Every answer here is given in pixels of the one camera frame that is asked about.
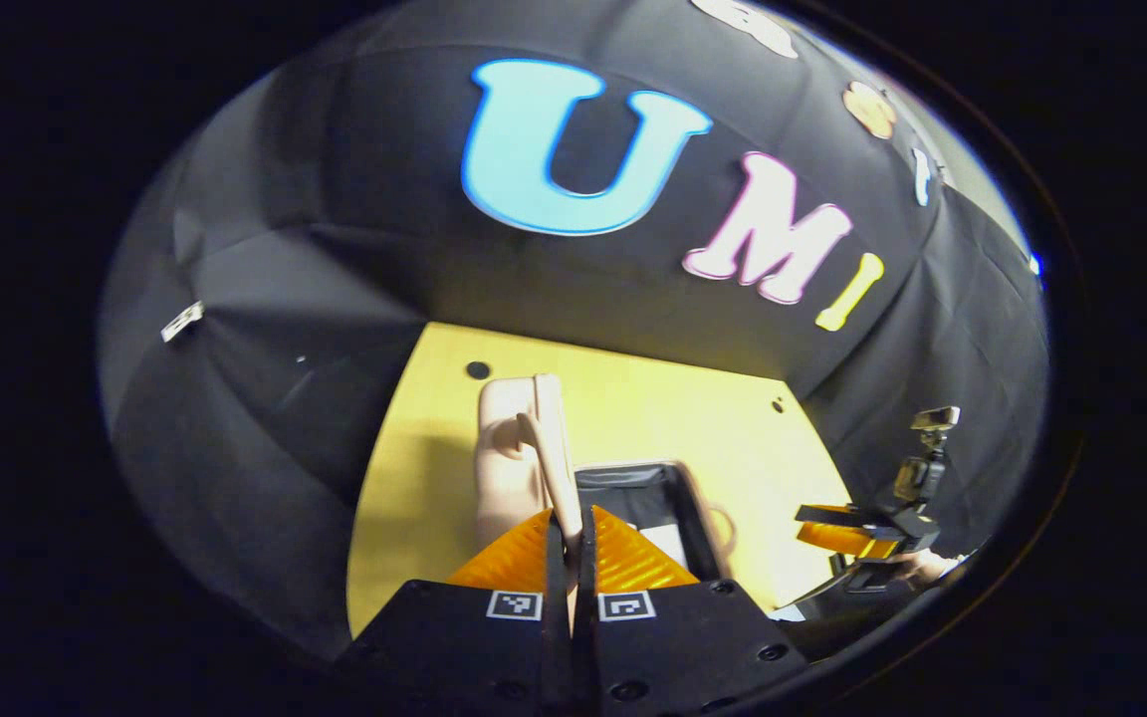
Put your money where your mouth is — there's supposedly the pink suitcase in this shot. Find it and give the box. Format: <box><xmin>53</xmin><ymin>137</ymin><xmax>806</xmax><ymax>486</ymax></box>
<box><xmin>474</xmin><ymin>373</ymin><xmax>737</xmax><ymax>598</ymax></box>

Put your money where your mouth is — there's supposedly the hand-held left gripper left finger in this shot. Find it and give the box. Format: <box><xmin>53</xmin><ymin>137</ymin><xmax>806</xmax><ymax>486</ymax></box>
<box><xmin>333</xmin><ymin>506</ymin><xmax>572</xmax><ymax>713</ymax></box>

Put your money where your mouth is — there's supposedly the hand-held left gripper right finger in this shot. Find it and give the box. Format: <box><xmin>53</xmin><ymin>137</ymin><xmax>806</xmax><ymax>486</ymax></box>
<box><xmin>573</xmin><ymin>505</ymin><xmax>810</xmax><ymax>713</ymax></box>

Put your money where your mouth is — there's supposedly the small white tag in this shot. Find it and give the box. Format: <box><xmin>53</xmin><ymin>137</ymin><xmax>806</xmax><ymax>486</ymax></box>
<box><xmin>160</xmin><ymin>301</ymin><xmax>206</xmax><ymax>344</ymax></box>

